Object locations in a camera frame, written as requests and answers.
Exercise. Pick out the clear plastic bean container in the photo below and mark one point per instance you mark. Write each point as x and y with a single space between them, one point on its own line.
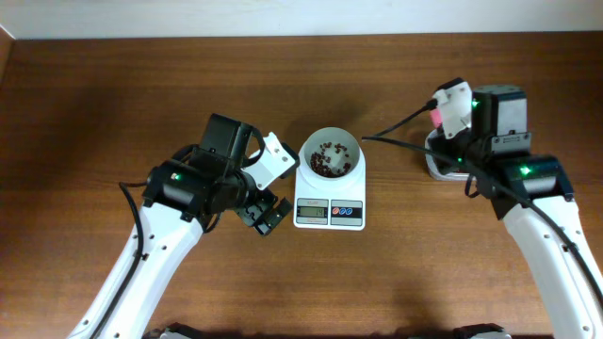
434 171

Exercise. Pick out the beans in white bowl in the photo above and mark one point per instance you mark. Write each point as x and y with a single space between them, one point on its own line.
331 160

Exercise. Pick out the white round bowl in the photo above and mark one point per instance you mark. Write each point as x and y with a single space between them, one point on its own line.
334 135

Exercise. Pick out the pink measuring scoop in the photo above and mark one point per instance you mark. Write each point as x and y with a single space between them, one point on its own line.
436 117

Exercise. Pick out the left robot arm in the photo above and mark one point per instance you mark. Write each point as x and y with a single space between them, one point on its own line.
184 198

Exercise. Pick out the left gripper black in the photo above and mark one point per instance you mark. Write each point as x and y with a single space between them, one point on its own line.
263 202

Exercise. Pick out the white digital kitchen scale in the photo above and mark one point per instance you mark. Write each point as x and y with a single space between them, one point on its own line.
331 204

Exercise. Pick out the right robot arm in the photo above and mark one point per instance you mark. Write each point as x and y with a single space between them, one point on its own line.
532 195

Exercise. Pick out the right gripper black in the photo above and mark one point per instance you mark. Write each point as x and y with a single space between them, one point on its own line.
437 142

